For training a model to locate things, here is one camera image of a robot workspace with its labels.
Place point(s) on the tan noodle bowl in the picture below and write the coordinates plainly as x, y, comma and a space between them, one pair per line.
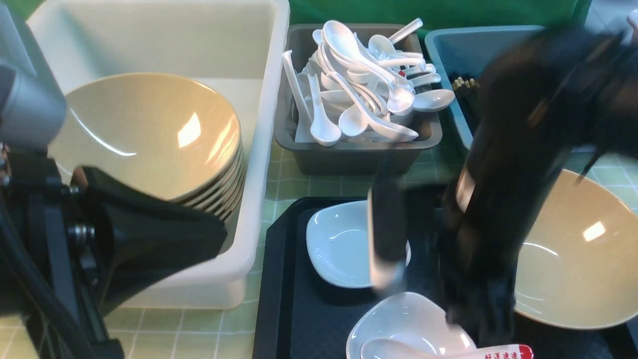
578, 267

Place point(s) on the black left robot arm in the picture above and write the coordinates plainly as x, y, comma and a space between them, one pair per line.
71, 253

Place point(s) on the green checkered tablecloth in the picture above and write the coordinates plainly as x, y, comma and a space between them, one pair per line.
205, 334

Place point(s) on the green fabric backdrop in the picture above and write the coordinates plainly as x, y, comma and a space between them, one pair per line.
561, 20

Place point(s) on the grey plastic spoon bin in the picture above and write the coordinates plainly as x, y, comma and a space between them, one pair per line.
346, 158

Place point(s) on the black chopsticks in bin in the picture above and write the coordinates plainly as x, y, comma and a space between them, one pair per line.
466, 88

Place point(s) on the white sauce dish front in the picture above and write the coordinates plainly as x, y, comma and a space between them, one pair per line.
412, 319

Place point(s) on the black serving tray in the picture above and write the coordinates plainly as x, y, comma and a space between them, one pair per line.
300, 316

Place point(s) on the blue plastic chopstick bin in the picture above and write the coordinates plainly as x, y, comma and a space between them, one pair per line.
469, 50

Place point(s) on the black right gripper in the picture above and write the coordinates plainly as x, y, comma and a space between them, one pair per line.
487, 213

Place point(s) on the pile of white soup spoons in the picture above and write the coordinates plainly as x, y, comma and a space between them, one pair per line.
355, 92

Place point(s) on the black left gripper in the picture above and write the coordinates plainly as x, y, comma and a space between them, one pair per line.
139, 240

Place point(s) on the stack of tan bowls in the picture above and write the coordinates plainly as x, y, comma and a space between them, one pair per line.
165, 135

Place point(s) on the large white plastic tub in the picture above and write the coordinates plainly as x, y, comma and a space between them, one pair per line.
235, 46

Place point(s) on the white spoon red print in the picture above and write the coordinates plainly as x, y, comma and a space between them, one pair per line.
391, 349

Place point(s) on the white square sauce dish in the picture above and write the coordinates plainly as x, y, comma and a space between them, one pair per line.
338, 246

